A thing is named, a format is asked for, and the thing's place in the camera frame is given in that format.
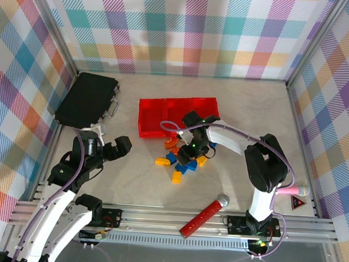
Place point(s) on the aluminium frame post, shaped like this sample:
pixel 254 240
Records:
pixel 314 42
pixel 56 23

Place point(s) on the red black triangle badge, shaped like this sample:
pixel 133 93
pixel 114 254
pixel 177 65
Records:
pixel 297 203

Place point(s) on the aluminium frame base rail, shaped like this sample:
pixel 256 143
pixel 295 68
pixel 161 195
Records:
pixel 162 218

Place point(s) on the yellow curved lego brick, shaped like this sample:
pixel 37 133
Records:
pixel 161 161

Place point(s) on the pink toy microphone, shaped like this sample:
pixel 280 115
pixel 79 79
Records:
pixel 290 190

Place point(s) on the small circuit board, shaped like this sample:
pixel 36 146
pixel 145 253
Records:
pixel 100 236
pixel 259 243

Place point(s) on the red glitter toy microphone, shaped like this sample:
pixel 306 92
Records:
pixel 201 217

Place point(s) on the aluminium side rail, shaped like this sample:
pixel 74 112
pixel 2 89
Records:
pixel 301 146
pixel 54 140

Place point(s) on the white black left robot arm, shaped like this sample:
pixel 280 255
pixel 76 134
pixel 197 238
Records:
pixel 75 218

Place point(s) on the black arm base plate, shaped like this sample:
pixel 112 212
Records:
pixel 236 225
pixel 113 218

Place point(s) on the orange curved lego piece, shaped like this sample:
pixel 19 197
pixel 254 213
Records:
pixel 170 142

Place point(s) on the blue lego brick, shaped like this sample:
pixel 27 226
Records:
pixel 180 168
pixel 171 157
pixel 192 166

